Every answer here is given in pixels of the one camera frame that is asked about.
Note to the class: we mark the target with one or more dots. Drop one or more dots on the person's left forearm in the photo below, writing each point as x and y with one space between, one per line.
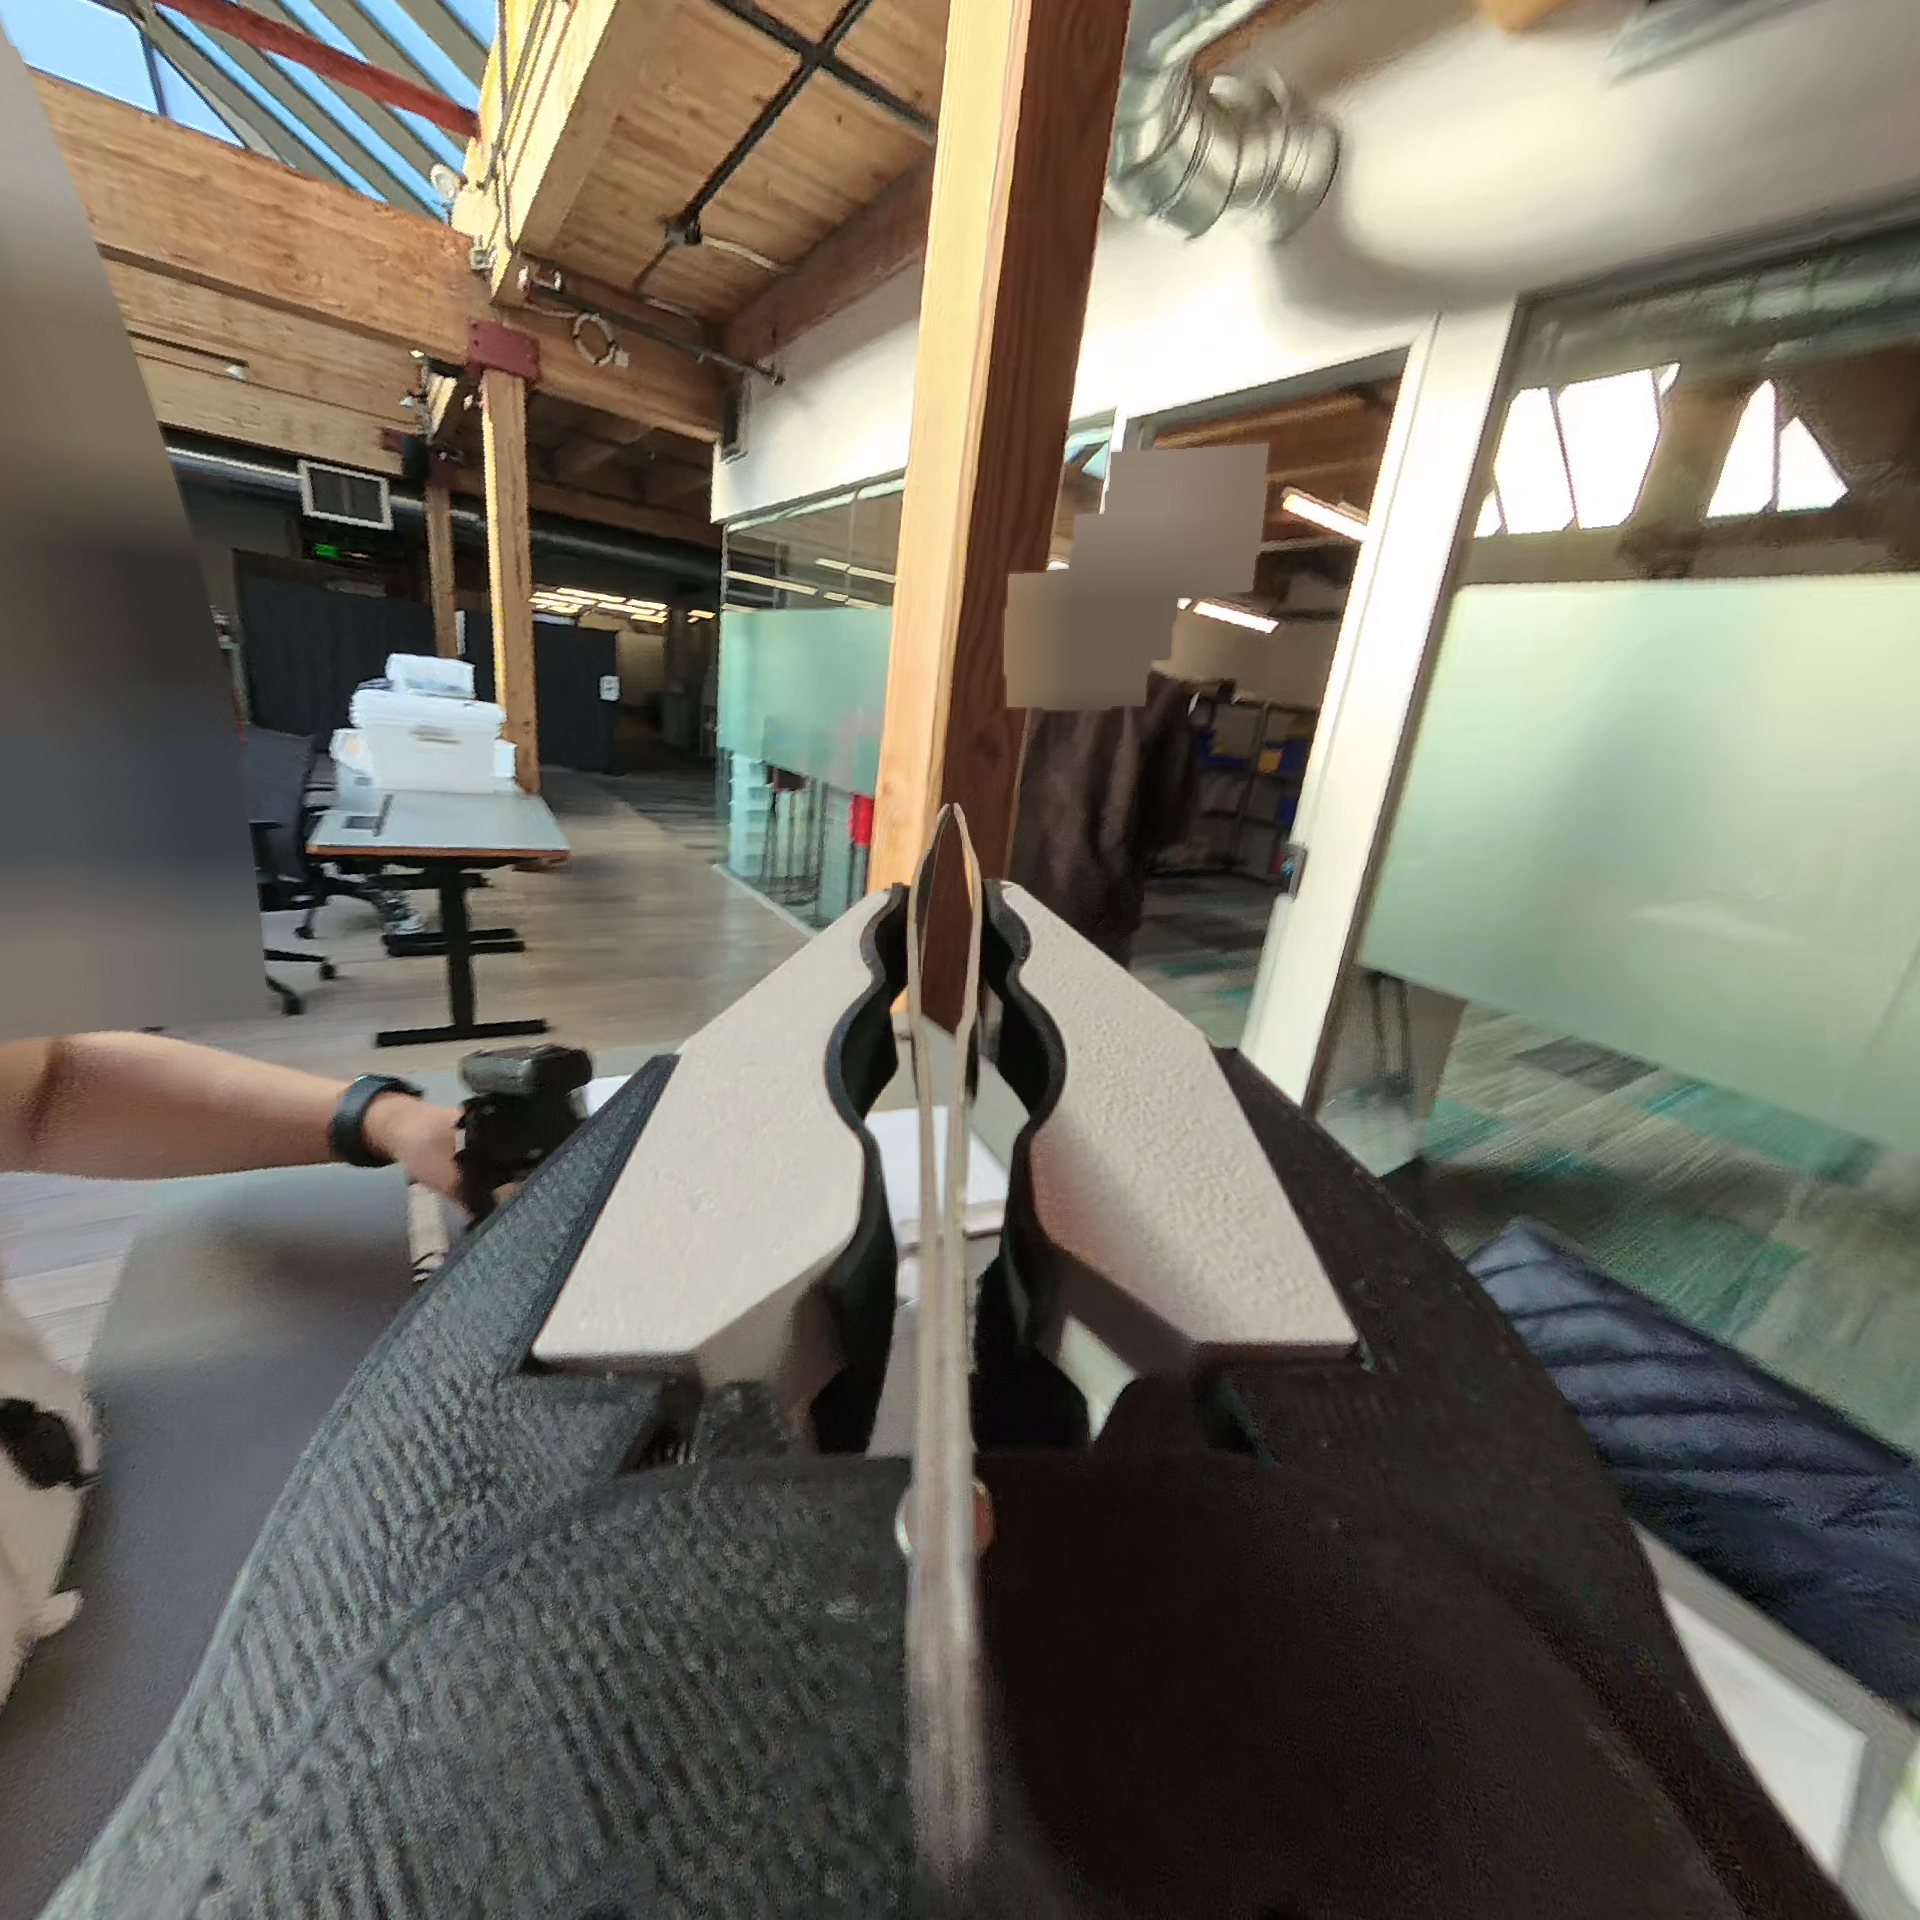
180 1103

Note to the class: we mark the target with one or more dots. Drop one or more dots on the shelves with coloured bins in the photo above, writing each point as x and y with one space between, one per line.
1268 764

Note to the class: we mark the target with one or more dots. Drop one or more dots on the metal tweezers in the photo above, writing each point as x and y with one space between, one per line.
946 1649

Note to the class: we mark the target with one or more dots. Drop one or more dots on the grey desk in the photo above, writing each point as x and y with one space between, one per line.
225 1351

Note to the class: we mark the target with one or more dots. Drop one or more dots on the dark wristband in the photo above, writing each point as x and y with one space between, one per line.
372 1121

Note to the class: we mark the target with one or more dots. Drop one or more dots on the red pipe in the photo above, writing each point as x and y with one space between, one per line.
329 63

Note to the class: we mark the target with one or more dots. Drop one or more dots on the red metal bracket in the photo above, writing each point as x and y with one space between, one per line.
501 354

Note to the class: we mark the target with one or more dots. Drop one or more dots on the black office chair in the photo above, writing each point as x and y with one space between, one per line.
284 811

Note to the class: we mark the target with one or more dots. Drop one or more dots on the grey table with black legs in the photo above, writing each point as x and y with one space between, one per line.
450 825

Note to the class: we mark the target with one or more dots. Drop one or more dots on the white door frame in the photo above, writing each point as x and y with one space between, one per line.
1394 600

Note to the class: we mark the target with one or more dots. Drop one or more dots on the silver ventilation duct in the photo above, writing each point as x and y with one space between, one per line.
1215 150

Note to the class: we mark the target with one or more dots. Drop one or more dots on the window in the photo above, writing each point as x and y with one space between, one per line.
90 44

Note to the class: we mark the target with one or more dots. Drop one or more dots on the beige shirt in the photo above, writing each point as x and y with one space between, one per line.
29 1590

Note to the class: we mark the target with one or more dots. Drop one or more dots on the white vent grille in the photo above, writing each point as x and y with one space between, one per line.
344 491

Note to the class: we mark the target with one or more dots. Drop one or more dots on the thick wooden column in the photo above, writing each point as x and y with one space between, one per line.
990 451

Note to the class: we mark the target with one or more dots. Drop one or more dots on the person's left hand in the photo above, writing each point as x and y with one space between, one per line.
431 1148

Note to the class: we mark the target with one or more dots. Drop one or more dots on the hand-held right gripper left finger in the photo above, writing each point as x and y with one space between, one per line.
704 1199

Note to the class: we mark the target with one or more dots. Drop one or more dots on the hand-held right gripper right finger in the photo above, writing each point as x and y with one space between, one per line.
1185 1199

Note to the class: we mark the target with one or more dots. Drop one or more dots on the black badge reel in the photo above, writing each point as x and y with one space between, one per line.
37 1443

